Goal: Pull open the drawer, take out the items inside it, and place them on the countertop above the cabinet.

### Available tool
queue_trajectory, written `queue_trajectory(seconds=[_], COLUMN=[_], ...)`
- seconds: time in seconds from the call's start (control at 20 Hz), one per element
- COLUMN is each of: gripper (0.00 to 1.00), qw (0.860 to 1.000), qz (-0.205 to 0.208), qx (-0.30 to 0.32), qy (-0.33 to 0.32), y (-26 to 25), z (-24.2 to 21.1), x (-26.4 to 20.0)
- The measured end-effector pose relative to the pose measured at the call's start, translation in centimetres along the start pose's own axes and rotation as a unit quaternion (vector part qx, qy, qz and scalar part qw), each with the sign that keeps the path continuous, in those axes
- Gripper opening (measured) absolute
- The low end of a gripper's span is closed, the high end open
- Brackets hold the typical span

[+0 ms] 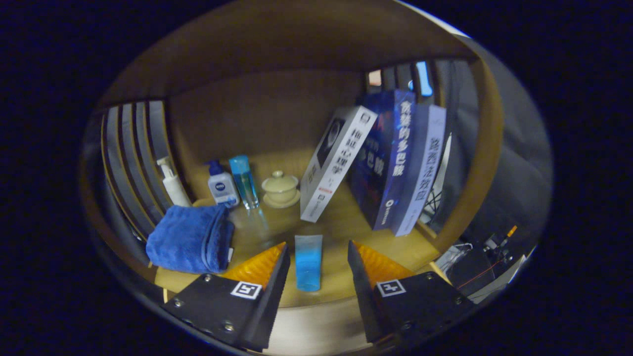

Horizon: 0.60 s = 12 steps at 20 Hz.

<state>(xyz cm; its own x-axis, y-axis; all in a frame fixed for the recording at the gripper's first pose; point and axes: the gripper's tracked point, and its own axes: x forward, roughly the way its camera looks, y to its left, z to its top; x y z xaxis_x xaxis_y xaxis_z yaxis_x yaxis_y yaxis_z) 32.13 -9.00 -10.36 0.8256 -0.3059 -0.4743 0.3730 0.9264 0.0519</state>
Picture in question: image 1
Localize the clear blue bottle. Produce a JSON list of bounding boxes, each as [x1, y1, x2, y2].
[[228, 155, 260, 210]]

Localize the white bottle with blue cap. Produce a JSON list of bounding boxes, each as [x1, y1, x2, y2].
[[206, 160, 240, 208]]

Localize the wooden countertop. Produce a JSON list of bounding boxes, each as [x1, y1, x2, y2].
[[154, 148, 442, 310]]

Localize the blue cosmetic tube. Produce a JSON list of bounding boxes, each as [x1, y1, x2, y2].
[[295, 234, 323, 292]]

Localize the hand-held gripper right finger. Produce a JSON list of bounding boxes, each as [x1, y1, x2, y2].
[[347, 240, 479, 349]]

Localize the dark blue book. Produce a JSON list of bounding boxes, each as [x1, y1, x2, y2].
[[348, 89, 417, 231]]

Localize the black device with orange part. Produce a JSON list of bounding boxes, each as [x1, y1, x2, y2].
[[482, 225, 519, 263]]

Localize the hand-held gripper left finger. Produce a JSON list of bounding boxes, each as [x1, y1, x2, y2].
[[160, 241, 292, 353]]

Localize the wooden cabinet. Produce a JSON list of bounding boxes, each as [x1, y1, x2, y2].
[[79, 0, 505, 317]]

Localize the white book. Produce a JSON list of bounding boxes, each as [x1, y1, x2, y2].
[[300, 105, 379, 223]]

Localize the pale lilac book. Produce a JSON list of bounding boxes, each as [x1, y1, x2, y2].
[[392, 104, 447, 237]]

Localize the white pump bottle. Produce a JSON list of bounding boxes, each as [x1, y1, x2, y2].
[[156, 156, 192, 208]]

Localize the blue folded towel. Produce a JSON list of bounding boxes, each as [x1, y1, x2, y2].
[[146, 204, 235, 274]]

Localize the beige lidded tea cup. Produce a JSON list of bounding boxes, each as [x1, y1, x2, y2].
[[261, 170, 301, 209]]

